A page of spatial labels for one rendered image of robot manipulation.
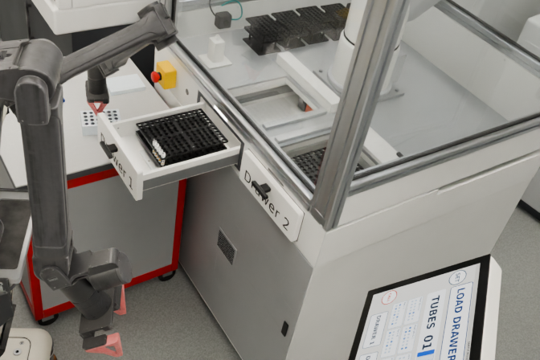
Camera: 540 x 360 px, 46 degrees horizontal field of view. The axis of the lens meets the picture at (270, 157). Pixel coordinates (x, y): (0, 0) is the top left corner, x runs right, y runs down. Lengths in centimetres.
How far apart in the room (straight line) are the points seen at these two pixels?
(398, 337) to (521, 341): 164
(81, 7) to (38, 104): 169
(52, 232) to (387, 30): 74
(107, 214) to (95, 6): 82
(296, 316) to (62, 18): 139
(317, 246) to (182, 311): 102
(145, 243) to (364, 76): 128
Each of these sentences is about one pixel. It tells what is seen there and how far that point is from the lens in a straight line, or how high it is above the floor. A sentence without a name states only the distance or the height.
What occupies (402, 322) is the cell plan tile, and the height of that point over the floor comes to 106.
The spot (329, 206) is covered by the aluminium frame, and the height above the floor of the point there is 102.
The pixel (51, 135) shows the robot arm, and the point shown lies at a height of 151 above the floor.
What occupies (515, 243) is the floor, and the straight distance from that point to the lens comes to 337.
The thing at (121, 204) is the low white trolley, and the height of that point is 55.
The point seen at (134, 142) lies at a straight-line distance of 200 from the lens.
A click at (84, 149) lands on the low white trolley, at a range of 210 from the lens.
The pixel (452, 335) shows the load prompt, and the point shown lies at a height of 115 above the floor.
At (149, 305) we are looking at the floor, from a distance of 263.
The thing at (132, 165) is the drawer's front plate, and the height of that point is 93.
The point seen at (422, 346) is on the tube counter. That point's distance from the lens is 131.
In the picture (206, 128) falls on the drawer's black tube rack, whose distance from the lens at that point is 198.
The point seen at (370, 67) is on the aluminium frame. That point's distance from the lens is 137.
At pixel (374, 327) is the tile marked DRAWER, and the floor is 100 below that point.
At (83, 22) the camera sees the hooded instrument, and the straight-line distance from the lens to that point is 259.
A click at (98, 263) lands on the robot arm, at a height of 122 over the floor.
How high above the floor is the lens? 211
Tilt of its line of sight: 39 degrees down
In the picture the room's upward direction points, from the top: 12 degrees clockwise
